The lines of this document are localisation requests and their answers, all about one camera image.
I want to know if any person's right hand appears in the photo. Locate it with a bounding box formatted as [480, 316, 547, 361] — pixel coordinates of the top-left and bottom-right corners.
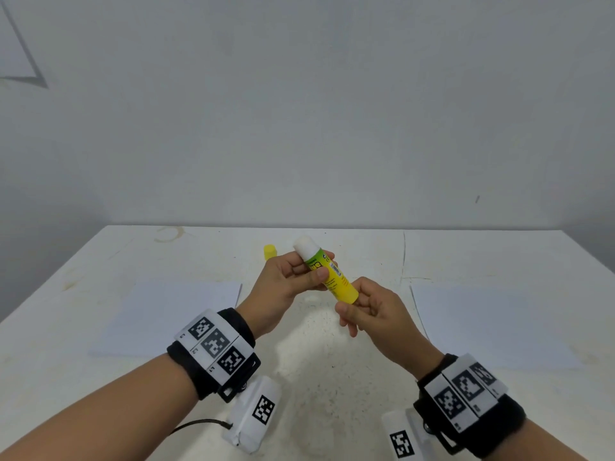
[335, 276, 447, 381]

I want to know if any person's left hand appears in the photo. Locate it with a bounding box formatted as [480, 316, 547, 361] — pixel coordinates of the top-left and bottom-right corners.
[236, 249, 338, 341]

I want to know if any yellow glue stick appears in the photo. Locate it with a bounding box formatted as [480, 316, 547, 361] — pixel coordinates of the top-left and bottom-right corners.
[293, 235, 361, 306]

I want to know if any stack of white paper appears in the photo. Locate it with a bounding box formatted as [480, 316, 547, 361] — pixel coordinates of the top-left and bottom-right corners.
[90, 279, 244, 359]
[410, 285, 586, 371]

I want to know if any person's left forearm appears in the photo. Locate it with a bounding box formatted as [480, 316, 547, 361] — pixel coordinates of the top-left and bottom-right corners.
[0, 353, 200, 461]

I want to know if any black marker wristband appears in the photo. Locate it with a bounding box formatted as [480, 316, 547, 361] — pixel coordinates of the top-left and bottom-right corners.
[413, 353, 528, 460]
[166, 307, 263, 403]

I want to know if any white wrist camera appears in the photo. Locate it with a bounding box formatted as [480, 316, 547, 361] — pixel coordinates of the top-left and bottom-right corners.
[222, 374, 284, 454]
[381, 408, 439, 461]

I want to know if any black cable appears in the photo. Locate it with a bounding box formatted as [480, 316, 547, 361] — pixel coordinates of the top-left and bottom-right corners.
[170, 417, 233, 439]

